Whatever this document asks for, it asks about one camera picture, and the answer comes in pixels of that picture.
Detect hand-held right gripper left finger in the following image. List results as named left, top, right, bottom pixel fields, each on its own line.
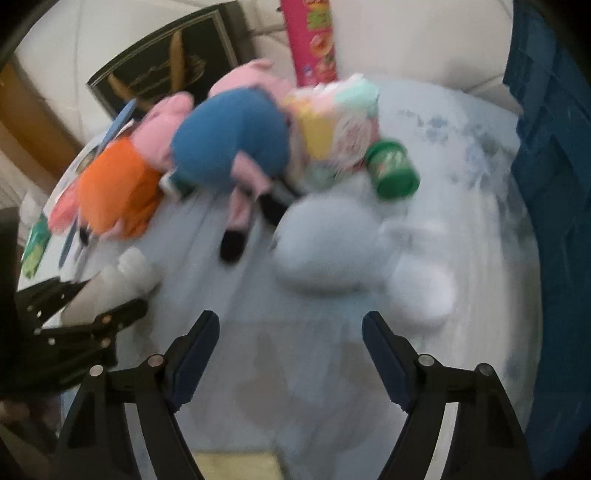
left=53, top=310, right=221, bottom=480

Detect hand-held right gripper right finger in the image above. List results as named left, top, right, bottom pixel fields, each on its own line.
left=361, top=311, right=536, bottom=480

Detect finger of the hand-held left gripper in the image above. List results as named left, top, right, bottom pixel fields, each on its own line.
left=34, top=298, right=149, bottom=370
left=15, top=276, right=95, bottom=329

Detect white plastic bottle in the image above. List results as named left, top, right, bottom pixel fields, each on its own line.
left=62, top=247, right=162, bottom=326

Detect pig plush blue dress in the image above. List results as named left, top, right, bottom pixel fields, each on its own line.
left=171, top=59, right=301, bottom=264

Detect green small box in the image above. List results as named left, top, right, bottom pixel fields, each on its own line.
left=21, top=215, right=52, bottom=280

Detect blue pen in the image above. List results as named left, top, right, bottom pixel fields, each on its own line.
left=59, top=217, right=80, bottom=268

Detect pale blue soft bundle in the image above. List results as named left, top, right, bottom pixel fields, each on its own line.
left=272, top=191, right=455, bottom=330

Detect pig plush orange dress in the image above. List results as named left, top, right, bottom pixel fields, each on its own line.
left=46, top=91, right=195, bottom=241

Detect printed paper booklet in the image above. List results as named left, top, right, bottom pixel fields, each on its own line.
left=46, top=99, right=139, bottom=204

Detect brown wooden furniture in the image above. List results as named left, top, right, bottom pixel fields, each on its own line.
left=0, top=60, right=84, bottom=195

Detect green can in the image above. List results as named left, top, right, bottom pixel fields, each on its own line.
left=366, top=140, right=421, bottom=200

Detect blue plastic crate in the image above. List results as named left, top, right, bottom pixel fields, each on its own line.
left=502, top=0, right=591, bottom=480

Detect pastel tissue pack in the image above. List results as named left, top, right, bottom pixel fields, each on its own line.
left=283, top=74, right=382, bottom=185

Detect white sofa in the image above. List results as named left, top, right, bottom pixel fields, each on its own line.
left=14, top=0, right=522, bottom=153

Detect pink snack canister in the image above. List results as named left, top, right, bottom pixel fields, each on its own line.
left=279, top=0, right=340, bottom=88

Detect black gift bag gold handles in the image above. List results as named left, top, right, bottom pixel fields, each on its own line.
left=87, top=0, right=252, bottom=121

